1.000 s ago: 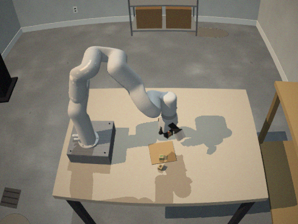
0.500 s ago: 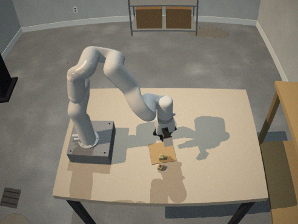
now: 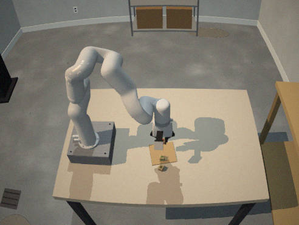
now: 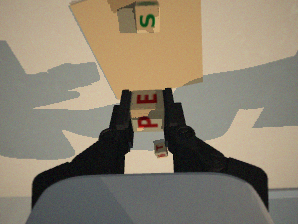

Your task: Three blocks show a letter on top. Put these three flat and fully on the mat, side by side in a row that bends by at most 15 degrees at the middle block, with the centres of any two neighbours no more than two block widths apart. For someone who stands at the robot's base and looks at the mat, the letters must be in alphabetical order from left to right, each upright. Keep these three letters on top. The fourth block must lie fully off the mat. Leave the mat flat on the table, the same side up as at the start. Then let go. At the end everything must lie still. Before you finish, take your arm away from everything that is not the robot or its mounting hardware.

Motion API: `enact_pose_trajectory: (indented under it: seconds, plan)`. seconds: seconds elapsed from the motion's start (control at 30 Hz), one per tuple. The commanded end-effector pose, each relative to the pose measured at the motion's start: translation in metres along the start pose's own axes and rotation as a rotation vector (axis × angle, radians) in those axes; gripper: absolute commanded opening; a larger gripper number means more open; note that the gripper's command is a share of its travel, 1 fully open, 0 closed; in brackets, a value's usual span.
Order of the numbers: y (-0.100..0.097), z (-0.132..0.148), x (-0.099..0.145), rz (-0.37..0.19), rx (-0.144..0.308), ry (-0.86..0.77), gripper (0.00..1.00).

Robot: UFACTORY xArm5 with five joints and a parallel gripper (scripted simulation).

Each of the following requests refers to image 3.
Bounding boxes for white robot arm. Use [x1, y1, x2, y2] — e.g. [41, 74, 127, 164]
[65, 46, 173, 150]

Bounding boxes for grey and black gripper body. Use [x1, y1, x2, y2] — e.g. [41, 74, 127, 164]
[153, 120, 173, 137]

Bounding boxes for tan flat mat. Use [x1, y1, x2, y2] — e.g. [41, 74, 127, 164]
[149, 142, 177, 165]

